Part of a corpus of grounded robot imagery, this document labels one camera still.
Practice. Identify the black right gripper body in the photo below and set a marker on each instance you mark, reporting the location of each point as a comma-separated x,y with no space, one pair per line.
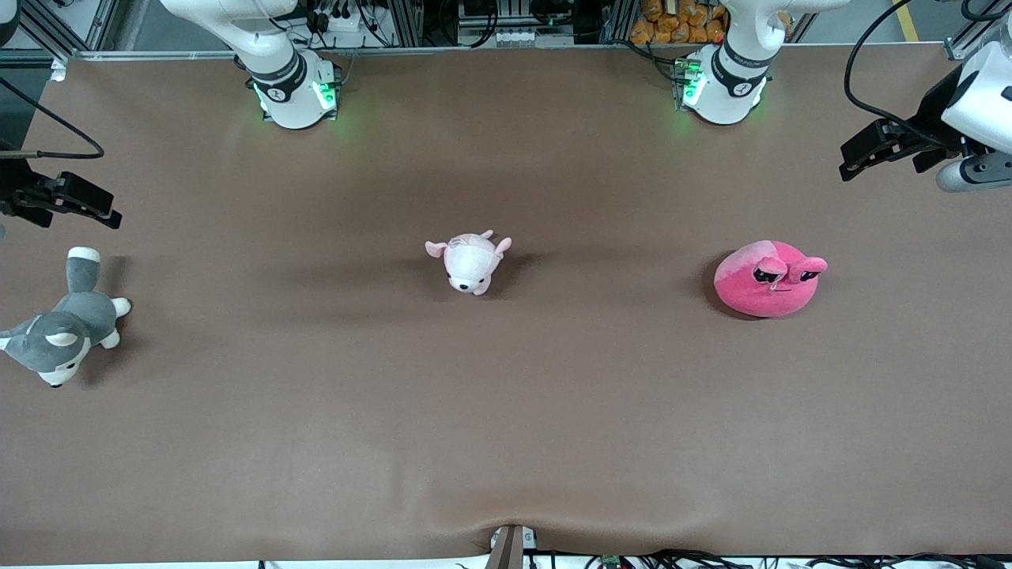
13,192

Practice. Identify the brown metal clamp bracket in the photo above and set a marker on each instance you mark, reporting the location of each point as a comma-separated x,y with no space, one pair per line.
507,549

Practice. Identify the round pink plush toy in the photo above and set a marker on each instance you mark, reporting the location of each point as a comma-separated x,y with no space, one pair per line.
767,284

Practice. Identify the aluminium table edge rail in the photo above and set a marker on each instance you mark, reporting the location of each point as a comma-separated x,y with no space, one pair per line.
474,52

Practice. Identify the white power strip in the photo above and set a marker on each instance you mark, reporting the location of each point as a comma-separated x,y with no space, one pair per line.
340,22

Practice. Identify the bag of orange items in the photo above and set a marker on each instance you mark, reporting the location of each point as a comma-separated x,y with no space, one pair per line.
680,24

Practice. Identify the small pale pink plush animal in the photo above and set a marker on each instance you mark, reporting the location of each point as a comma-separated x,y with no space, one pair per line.
468,265

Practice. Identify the brown table cloth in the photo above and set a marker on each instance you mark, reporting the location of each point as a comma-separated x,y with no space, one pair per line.
506,411

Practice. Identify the grey white husky plush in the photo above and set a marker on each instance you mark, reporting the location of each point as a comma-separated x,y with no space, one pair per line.
67,332

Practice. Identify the aluminium frame profile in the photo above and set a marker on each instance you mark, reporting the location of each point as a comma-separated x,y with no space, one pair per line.
966,39

